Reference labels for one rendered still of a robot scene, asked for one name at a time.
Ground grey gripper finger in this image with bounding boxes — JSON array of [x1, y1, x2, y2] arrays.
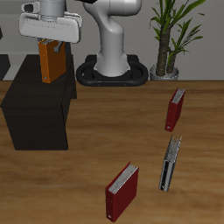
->
[[53, 40, 66, 54], [38, 38, 51, 46]]

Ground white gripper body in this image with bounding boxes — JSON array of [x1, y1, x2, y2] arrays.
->
[[18, 10, 83, 45]]

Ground orange book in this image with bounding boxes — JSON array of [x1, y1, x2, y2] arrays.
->
[[38, 39, 67, 85]]

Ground small red book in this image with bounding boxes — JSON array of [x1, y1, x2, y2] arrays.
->
[[164, 87, 186, 133]]

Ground large red book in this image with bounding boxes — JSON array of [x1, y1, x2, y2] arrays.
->
[[105, 162, 140, 223]]

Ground black and silver book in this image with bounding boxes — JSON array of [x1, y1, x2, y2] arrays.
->
[[158, 135, 183, 193]]

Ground dark brown desk caddy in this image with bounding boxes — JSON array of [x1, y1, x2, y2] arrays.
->
[[0, 43, 78, 151]]

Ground green pot plant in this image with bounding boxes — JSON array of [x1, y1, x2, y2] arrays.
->
[[149, 0, 207, 81]]

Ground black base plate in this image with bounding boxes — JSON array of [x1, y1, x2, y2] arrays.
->
[[75, 54, 150, 88]]

